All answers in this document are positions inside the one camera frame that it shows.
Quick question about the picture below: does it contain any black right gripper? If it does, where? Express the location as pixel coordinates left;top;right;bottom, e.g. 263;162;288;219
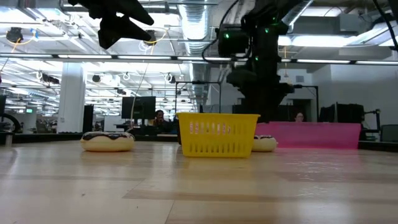
226;58;295;123

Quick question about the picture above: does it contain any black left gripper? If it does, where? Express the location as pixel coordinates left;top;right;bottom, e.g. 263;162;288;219
67;0;155;50

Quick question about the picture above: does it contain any black office monitor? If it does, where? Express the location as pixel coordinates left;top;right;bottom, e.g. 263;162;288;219
121;96;157;120

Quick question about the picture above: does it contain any chocolate donut with sprinkles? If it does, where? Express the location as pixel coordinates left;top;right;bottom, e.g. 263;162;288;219
251;134;279;153

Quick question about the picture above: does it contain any red translucent plastic tray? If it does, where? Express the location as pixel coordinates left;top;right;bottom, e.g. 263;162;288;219
254;121;363;151

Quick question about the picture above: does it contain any yellow plastic basket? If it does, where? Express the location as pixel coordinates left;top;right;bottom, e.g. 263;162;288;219
175;112;261;159

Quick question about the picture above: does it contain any row of black monitors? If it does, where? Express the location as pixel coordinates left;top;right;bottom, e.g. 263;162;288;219
319;103;365;124

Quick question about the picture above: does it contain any white building column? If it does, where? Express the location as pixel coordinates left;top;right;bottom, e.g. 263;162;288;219
57;62;86;134

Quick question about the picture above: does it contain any tall black cabinet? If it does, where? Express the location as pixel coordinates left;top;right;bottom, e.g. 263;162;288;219
82;105;94;134

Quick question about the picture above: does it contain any chocolate donut with swirl icing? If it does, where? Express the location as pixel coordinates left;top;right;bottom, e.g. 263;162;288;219
80;131;136;153

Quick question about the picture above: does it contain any black overhead light rail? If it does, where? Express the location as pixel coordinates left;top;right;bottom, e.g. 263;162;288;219
0;52;398;65

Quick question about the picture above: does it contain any black metal station frame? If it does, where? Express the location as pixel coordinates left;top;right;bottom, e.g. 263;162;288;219
294;84;320;123

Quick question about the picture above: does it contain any silver ventilation duct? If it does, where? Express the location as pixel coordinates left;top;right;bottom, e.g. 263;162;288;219
177;0;215;105

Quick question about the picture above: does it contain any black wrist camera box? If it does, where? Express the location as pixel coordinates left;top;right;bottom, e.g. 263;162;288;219
216;24;250;58

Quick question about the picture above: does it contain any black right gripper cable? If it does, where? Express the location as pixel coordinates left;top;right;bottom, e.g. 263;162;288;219
201;0;240;63

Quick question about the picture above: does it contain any black aluminium table frame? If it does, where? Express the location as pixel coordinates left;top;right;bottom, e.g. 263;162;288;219
0;132;398;153

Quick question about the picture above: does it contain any black hanging cable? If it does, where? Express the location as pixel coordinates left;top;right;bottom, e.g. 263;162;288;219
371;0;398;52

